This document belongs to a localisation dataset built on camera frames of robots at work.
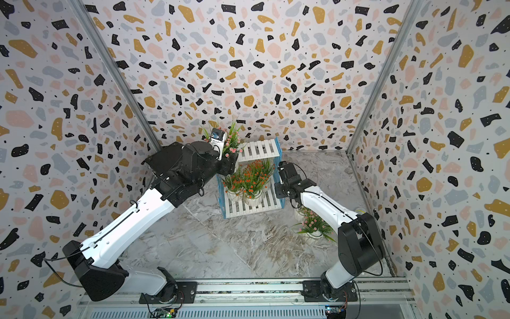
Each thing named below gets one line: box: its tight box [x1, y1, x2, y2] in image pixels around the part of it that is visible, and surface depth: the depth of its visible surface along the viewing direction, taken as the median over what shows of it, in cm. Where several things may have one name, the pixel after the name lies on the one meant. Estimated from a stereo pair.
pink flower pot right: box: [292, 207, 337, 242], surface depth 80 cm
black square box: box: [140, 141, 188, 189], surface depth 53 cm
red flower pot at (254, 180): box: [241, 159, 269, 207], surface depth 91 cm
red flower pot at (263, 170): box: [253, 159, 275, 189], surface depth 92 cm
